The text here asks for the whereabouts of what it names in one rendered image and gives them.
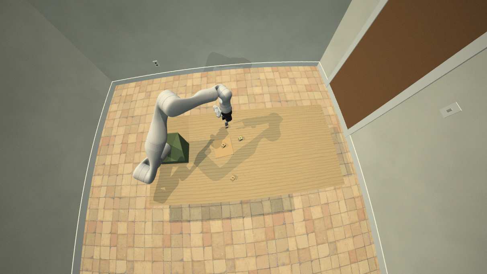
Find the tan flat mat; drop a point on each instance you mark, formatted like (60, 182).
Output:
(220, 151)

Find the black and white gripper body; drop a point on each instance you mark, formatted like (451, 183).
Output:
(225, 112)

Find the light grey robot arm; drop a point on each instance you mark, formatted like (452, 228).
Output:
(170, 104)

